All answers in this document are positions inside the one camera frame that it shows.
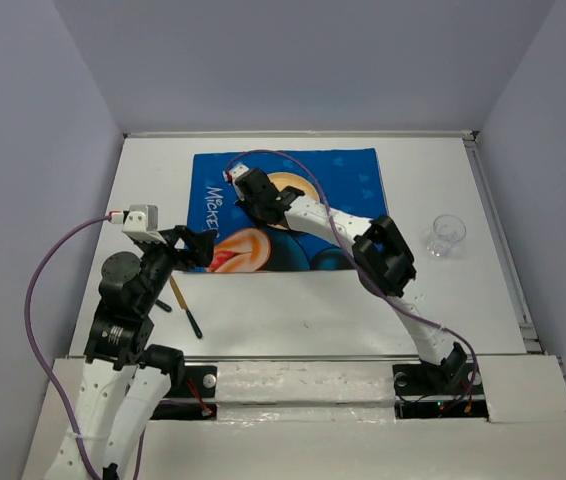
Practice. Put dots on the gold knife green handle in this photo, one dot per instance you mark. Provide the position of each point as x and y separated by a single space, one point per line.
183 305

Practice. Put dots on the clear plastic cup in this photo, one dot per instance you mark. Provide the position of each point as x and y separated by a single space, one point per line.
446 233

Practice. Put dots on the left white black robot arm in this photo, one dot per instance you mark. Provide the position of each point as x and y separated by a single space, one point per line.
124 376

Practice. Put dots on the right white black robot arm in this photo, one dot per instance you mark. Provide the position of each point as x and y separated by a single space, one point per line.
375 248

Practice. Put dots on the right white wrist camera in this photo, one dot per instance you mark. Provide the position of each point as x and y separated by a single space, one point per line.
231 174

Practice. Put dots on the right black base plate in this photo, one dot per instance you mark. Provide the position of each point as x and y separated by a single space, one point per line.
416 397

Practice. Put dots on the blue Mickey placemat cloth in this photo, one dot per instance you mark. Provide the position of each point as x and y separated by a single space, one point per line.
351 180

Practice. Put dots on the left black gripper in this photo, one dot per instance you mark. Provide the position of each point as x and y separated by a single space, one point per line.
201 246

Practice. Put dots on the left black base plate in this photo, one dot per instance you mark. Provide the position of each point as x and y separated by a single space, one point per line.
193 399

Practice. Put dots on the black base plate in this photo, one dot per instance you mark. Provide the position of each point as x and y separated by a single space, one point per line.
193 399
416 397

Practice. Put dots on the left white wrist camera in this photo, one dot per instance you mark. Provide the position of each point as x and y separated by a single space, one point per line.
139 222

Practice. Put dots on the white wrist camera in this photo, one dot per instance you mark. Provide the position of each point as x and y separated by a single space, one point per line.
139 222
231 174

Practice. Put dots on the gold fork green handle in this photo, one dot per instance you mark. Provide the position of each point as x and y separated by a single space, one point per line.
163 306

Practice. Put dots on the yellow round plate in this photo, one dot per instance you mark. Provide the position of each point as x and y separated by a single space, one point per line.
303 209

